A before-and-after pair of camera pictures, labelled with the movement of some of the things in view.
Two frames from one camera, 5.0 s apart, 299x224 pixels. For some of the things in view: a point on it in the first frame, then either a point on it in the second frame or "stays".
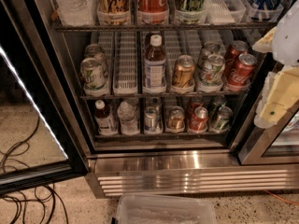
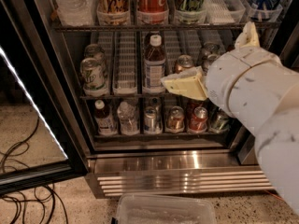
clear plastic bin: x=163 y=209 stays
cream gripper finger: x=279 y=92 to x=189 y=84
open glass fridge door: x=43 y=139 stays
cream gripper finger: x=265 y=44 to x=249 y=37
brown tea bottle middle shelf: x=155 y=69 stays
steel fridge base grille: x=113 y=174 stays
